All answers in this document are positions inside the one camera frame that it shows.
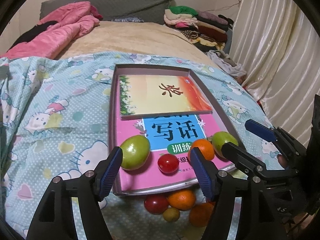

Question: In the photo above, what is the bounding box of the pink quilt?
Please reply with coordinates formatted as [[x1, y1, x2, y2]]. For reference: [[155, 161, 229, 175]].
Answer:
[[0, 1, 103, 60]]

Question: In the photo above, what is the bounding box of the medium green jujube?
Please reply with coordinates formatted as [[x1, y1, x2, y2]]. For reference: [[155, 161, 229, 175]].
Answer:
[[212, 131, 239, 159]]

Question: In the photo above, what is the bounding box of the pile of folded clothes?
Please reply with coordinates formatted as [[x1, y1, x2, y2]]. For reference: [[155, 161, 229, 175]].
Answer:
[[163, 5, 234, 51]]

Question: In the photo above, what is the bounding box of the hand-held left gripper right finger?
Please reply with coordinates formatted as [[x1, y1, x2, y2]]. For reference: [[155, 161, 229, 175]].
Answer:
[[190, 147, 285, 240]]

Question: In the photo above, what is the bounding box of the small orange tangerine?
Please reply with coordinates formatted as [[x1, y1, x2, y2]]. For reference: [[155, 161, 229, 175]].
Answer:
[[167, 189, 197, 211]]

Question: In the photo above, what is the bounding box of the cream satin curtain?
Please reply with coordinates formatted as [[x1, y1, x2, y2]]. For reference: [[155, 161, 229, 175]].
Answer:
[[228, 0, 320, 150]]

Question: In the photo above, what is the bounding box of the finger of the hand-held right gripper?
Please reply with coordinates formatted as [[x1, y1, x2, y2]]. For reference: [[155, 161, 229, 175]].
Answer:
[[221, 142, 270, 181], [245, 119, 291, 156]]

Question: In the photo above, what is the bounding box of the dark floral cloth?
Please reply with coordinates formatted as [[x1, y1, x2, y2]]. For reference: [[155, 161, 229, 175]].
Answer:
[[111, 17, 145, 23]]

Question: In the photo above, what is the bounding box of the shallow cardboard box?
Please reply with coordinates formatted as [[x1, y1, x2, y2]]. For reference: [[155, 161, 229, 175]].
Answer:
[[108, 64, 246, 197]]

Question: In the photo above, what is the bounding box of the large green jujube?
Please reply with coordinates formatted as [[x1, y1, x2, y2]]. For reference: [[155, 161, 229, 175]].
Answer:
[[119, 135, 151, 171]]

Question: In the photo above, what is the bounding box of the black cloth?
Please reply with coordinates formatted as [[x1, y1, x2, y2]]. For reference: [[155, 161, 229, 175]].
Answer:
[[17, 21, 58, 45]]

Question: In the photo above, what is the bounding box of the red tomato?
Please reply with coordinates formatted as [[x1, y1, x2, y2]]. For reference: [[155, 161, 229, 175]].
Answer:
[[144, 194, 169, 215], [158, 153, 180, 174]]

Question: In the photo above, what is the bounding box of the small yellowish jujube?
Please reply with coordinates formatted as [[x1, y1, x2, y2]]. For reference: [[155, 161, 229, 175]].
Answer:
[[162, 207, 181, 222]]

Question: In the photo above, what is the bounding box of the orange and cream book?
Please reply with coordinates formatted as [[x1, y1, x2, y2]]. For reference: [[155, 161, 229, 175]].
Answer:
[[119, 75, 213, 120]]

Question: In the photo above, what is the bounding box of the large orange tangerine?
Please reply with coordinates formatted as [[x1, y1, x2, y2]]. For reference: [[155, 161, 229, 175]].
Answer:
[[189, 139, 215, 162]]

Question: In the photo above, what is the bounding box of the medium orange tangerine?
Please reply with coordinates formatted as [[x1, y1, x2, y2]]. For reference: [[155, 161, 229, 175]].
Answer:
[[189, 202, 215, 228]]

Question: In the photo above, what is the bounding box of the pink exercise book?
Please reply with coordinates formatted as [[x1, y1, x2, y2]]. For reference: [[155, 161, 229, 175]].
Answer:
[[116, 114, 235, 195]]

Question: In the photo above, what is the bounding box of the grey padded headboard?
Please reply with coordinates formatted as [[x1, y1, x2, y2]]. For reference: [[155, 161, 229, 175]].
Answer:
[[40, 0, 175, 26]]

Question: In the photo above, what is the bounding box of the thin wall cable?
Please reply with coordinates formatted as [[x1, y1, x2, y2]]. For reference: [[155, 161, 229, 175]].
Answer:
[[217, 0, 242, 12]]

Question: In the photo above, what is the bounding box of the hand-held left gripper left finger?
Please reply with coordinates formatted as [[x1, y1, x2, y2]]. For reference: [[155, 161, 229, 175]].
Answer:
[[27, 146, 123, 240]]

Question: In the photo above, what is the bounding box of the blue cartoon cat blanket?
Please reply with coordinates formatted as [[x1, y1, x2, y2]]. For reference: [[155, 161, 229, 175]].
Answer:
[[0, 51, 283, 240]]

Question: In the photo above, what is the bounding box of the beige bed sheet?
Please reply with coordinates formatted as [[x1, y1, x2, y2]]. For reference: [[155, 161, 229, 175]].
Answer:
[[53, 19, 225, 61]]

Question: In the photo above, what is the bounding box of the person's right hand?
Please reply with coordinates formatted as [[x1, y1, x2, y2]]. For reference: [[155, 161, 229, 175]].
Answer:
[[277, 154, 288, 168]]

